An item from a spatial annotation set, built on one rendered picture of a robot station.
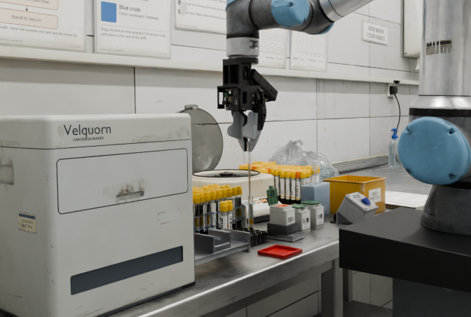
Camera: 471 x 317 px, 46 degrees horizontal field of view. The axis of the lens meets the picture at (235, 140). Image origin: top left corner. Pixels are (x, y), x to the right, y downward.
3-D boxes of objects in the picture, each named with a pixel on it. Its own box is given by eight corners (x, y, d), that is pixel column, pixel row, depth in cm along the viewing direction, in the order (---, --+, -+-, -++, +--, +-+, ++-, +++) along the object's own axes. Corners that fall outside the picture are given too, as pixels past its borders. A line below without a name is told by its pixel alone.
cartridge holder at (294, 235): (292, 242, 126) (292, 226, 126) (260, 237, 132) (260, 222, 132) (304, 238, 130) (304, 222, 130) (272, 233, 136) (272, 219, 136)
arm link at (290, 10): (319, -7, 120) (277, -1, 127) (290, -16, 112) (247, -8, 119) (319, 29, 121) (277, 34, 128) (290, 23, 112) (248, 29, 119)
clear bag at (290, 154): (299, 195, 197) (298, 142, 196) (254, 192, 204) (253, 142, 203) (318, 185, 220) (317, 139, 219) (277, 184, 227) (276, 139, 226)
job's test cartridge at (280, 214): (286, 234, 128) (286, 207, 128) (269, 232, 131) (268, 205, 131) (295, 231, 131) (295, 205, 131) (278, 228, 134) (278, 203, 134)
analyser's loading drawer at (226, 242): (176, 277, 94) (176, 247, 94) (151, 270, 99) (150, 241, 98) (250, 252, 110) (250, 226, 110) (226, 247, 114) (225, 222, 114)
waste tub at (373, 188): (363, 218, 153) (363, 182, 152) (322, 212, 162) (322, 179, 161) (386, 211, 162) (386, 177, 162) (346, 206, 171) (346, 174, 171)
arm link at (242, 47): (240, 42, 130) (268, 39, 125) (240, 62, 131) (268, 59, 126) (219, 39, 125) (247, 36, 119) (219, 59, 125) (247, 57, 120)
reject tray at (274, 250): (284, 259, 112) (284, 255, 112) (257, 254, 116) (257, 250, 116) (302, 252, 117) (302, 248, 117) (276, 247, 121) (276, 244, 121)
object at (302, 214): (301, 235, 133) (301, 207, 133) (285, 232, 136) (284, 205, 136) (310, 232, 136) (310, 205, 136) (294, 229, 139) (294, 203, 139)
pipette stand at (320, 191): (319, 224, 145) (319, 186, 144) (296, 222, 149) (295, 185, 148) (335, 218, 153) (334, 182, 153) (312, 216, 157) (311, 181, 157)
